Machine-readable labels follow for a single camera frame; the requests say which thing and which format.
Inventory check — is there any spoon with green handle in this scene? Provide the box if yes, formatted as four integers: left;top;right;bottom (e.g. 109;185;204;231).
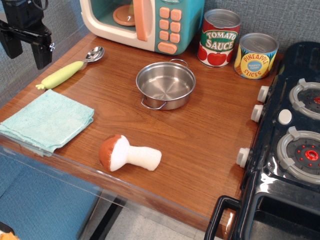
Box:
35;46;105;90

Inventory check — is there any black toy stove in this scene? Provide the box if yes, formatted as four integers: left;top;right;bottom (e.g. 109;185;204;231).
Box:
205;41;320;240

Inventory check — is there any orange plush toy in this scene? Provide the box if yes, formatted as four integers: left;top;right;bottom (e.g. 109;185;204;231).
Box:
0;232;20;240

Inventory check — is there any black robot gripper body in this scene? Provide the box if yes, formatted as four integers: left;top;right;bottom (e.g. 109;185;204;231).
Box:
0;0;53;52

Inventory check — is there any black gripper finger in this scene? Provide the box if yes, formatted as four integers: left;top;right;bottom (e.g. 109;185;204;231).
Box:
31;44;52;70
0;31;23;59

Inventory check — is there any pineapple slices can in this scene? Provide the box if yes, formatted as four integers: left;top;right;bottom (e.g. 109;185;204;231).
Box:
234;33;279;80

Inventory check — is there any tomato sauce can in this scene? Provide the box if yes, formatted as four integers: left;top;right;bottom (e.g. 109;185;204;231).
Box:
197;8;242;67

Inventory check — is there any small steel pot bowl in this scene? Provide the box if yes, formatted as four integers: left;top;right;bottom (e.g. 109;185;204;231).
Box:
135;58;196;111

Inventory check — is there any light green folded towel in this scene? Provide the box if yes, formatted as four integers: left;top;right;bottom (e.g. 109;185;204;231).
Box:
0;89;95;157

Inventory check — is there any plush brown white mushroom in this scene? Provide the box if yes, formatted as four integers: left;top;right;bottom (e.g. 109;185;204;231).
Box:
98;134;162;172

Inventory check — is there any teal toy microwave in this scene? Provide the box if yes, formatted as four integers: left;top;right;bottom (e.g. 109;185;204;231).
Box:
80;0;205;56

